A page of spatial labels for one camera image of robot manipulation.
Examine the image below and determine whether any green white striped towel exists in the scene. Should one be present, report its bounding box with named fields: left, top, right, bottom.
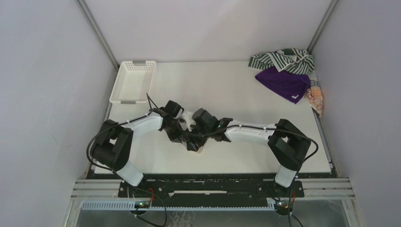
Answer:
left=248, top=48, right=315, bottom=75

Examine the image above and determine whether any cream bear print towel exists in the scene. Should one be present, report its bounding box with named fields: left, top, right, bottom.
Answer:
left=304, top=70, right=323, bottom=117

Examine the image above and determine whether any purple towel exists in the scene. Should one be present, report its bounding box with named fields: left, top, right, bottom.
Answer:
left=255, top=66, right=311, bottom=104

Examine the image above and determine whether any right controller board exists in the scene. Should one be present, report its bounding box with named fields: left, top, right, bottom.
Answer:
left=274, top=202, right=294, bottom=216

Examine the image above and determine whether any aluminium corner post right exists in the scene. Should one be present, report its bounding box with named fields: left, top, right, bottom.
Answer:
left=307, top=0, right=340, bottom=54

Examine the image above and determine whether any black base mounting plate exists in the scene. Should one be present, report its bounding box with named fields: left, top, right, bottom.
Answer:
left=118, top=174, right=305, bottom=207

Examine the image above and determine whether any yellow grey patterned towel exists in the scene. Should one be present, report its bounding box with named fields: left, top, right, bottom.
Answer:
left=178, top=111, right=206, bottom=153

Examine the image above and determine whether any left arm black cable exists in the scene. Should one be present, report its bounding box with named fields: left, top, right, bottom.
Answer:
left=86, top=92, right=160, bottom=172

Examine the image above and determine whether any white slotted cable duct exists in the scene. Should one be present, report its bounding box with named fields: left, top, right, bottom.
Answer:
left=81, top=201, right=274, bottom=211

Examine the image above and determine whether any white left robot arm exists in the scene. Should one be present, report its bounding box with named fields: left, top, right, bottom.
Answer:
left=87, top=100, right=184, bottom=197

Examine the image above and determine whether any white plastic basket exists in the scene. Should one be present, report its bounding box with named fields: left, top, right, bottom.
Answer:
left=109, top=61, right=157, bottom=106

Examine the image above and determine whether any aluminium corner post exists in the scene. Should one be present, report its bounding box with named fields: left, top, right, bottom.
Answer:
left=75, top=0, right=120, bottom=71
left=307, top=0, right=340, bottom=54

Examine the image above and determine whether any left controller board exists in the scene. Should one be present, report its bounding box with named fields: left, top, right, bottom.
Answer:
left=134, top=201, right=151, bottom=210

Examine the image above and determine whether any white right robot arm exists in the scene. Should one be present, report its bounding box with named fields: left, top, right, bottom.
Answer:
left=179, top=108, right=313, bottom=197

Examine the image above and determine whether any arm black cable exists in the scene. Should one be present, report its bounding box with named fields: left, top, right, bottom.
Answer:
left=188, top=124, right=320, bottom=201
left=86, top=92, right=160, bottom=172

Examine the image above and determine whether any controller board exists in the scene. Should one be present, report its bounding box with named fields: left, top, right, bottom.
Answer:
left=134, top=201, right=151, bottom=210
left=274, top=202, right=294, bottom=216

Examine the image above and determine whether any aluminium corner post left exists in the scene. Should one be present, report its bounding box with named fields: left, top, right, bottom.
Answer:
left=75, top=0, right=120, bottom=71

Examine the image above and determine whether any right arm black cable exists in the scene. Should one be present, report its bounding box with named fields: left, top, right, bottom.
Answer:
left=188, top=124, right=320, bottom=201

